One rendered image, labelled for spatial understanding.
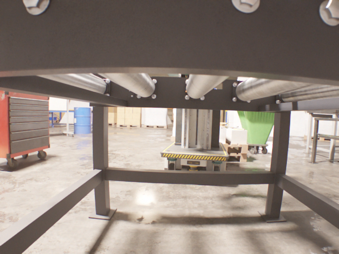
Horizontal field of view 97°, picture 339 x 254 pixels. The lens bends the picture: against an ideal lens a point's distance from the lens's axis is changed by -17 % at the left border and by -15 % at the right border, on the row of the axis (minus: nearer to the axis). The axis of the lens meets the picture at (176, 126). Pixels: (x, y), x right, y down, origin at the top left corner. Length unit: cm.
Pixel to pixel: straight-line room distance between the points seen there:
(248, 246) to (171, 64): 108
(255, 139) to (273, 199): 234
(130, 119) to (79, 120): 360
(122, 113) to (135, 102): 818
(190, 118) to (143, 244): 144
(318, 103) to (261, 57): 62
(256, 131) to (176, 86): 266
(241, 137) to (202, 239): 203
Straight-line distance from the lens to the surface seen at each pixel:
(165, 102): 110
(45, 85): 49
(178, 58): 16
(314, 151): 347
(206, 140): 204
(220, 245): 112
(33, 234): 78
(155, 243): 110
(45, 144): 302
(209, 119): 202
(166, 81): 112
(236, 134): 286
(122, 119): 929
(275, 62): 19
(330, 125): 755
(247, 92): 95
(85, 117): 626
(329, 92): 93
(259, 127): 357
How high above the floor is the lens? 70
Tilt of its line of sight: 4 degrees down
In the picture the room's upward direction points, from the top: 2 degrees clockwise
